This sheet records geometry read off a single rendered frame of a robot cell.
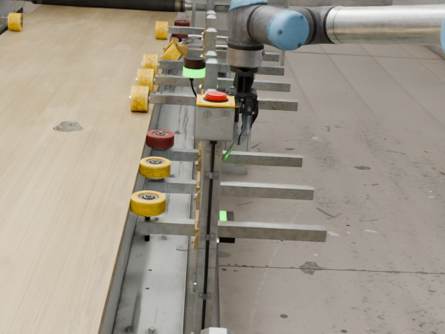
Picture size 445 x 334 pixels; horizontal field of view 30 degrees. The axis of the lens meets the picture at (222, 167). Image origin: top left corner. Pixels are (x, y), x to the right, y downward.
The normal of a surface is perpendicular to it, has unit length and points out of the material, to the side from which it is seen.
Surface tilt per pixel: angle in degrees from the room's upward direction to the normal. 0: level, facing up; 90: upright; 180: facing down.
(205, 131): 90
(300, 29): 90
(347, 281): 0
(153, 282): 0
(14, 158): 0
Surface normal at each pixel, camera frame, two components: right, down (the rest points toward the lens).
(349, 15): -0.70, -0.39
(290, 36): 0.53, 0.30
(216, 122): 0.01, 0.33
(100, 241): 0.06, -0.94
